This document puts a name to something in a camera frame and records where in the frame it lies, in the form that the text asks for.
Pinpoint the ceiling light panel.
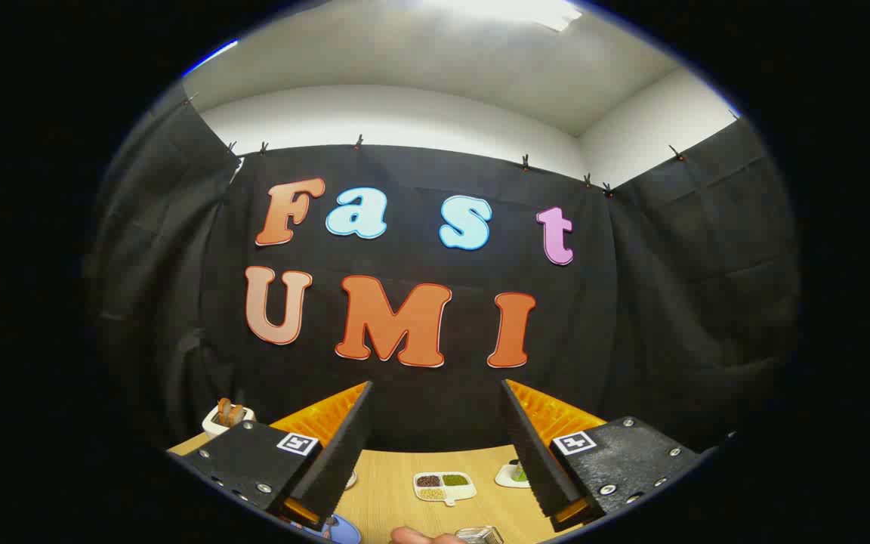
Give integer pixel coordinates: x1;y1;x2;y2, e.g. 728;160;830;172
435;0;583;32

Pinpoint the white toaster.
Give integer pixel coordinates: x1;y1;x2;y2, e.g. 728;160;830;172
202;404;256;439

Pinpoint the white divided dish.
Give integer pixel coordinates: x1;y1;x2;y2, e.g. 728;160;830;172
413;472;477;506

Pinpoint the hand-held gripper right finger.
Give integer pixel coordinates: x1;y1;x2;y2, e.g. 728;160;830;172
500;379;705;533

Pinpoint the blue round plate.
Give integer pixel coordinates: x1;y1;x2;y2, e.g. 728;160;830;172
303;514;362;544

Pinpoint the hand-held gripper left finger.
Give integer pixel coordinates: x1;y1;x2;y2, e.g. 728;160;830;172
177;380;374;533

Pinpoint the row of black cloth clips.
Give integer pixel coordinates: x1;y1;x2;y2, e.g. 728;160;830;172
182;91;689;199

